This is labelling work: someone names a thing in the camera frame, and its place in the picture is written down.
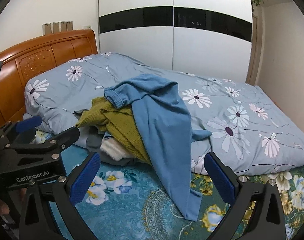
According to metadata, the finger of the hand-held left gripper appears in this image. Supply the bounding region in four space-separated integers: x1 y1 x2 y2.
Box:
0 116 43 144
7 126 81 160

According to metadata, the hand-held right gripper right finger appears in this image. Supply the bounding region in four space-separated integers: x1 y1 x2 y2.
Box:
204 151 286 240

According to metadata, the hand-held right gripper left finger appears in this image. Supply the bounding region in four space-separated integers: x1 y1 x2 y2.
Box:
19 152 101 240

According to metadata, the blue sweater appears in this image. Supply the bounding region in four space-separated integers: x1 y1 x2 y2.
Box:
104 74 212 222

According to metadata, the grey garment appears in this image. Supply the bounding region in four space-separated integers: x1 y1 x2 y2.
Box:
86 130 142 166

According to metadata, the white fluffy garment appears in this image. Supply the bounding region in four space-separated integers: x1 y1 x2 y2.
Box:
100 137 132 162

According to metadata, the teal floral blanket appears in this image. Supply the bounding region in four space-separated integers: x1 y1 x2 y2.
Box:
35 130 304 240

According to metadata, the green knit sweater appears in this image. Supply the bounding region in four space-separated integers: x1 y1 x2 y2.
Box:
75 96 152 164

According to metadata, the wooden headboard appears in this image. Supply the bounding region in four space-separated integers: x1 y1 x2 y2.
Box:
0 29 99 130

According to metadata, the blue floral duvet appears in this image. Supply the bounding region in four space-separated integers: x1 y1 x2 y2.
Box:
24 52 304 175

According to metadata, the white wardrobe with black stripe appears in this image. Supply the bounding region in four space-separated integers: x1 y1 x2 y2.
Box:
98 0 254 83

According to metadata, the beige wall switch panel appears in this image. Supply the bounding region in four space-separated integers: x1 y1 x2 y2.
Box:
42 21 74 35

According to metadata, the wooden door frame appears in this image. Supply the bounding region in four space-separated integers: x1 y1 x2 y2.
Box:
246 12 265 85

